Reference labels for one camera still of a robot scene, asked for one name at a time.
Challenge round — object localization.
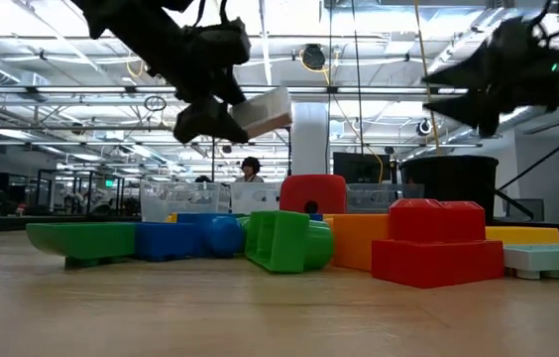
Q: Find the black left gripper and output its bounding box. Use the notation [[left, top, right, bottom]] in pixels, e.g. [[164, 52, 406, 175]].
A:
[[153, 37, 252, 146]]

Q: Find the orange brick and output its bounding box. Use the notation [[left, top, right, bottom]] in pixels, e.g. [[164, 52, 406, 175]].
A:
[[485, 225, 559, 248]]

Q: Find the black round pot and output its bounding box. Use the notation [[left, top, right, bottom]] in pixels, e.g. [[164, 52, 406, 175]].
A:
[[397, 155, 501, 225]]

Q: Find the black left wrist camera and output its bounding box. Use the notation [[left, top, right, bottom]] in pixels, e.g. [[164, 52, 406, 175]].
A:
[[187, 18, 253, 68]]

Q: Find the red stepped toy block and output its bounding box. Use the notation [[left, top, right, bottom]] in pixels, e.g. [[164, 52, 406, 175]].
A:
[[370, 197, 505, 290]]

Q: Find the black ceiling cable reel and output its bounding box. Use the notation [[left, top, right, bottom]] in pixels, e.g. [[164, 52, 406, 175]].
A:
[[300, 43, 328, 71]]

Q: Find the light green two-stud block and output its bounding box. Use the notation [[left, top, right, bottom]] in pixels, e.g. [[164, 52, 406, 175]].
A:
[[243, 209, 335, 275]]

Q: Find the smoky dark plastic container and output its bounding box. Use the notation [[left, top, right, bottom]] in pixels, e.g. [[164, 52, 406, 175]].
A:
[[346, 182, 426, 215]]

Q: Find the orange sloped toy block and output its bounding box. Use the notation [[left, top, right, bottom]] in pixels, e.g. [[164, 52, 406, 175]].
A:
[[322, 212, 391, 273]]

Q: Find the dark blue flat brick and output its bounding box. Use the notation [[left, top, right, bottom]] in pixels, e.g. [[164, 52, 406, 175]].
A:
[[134, 212, 211, 263]]

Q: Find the dark green flat brick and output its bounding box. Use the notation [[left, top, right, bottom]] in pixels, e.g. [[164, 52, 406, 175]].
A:
[[25, 221, 138, 272]]

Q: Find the white card packet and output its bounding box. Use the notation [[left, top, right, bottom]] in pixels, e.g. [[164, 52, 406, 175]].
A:
[[232, 86, 293, 141]]

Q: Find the pale teal brick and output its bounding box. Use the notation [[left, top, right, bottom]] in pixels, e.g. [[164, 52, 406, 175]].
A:
[[502, 242, 559, 281]]

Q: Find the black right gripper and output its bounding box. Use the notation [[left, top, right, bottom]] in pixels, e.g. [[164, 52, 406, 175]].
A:
[[420, 17, 559, 140]]

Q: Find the clear plastic container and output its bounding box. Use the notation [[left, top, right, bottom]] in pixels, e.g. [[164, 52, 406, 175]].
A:
[[229, 181, 283, 216], [139, 179, 233, 223]]

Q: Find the red foam die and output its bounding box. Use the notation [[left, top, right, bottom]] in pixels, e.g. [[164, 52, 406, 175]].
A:
[[279, 174, 348, 216]]

